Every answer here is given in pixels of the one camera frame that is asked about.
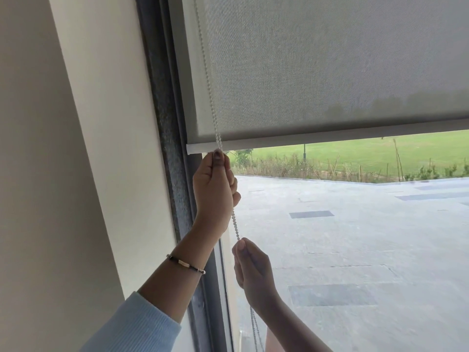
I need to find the person's right forearm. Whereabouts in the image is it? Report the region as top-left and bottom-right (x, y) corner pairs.
(248, 296), (335, 352)

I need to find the dark grey window frame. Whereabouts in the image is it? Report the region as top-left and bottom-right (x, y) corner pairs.
(135, 0), (235, 352)

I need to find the grey roller blind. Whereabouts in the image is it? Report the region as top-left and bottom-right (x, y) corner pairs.
(168, 0), (469, 156)

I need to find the gold and black bracelet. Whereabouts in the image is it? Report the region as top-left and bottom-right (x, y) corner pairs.
(166, 254), (206, 275)

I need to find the person's right hand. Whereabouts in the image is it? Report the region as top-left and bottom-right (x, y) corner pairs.
(233, 239), (281, 318)

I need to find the person's left forearm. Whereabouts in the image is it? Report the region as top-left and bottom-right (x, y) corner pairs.
(137, 216), (228, 324)

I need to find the person's left hand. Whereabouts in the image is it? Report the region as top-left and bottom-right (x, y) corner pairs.
(193, 150), (242, 236)

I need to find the green lawn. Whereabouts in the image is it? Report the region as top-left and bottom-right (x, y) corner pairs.
(240, 130), (469, 176)

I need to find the white bead pull chain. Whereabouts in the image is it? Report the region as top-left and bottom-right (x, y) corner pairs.
(192, 0), (265, 352)

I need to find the light blue sweater sleeve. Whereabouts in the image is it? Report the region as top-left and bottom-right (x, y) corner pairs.
(79, 291), (182, 352)

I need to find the row of shrubs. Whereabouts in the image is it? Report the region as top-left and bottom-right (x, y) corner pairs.
(230, 149), (469, 184)

